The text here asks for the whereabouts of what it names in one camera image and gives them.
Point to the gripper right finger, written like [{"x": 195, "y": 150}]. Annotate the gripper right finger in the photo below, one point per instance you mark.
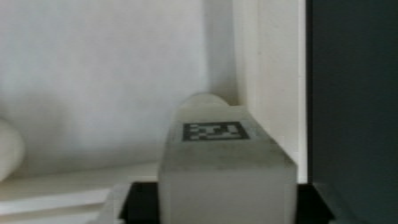
[{"x": 313, "y": 211}]

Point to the white square tabletop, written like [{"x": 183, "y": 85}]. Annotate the white square tabletop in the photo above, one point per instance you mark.
[{"x": 107, "y": 62}]

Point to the white leg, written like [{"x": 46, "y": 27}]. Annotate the white leg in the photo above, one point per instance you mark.
[{"x": 227, "y": 174}]

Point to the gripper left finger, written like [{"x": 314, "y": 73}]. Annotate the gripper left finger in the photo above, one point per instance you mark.
[{"x": 130, "y": 205}]

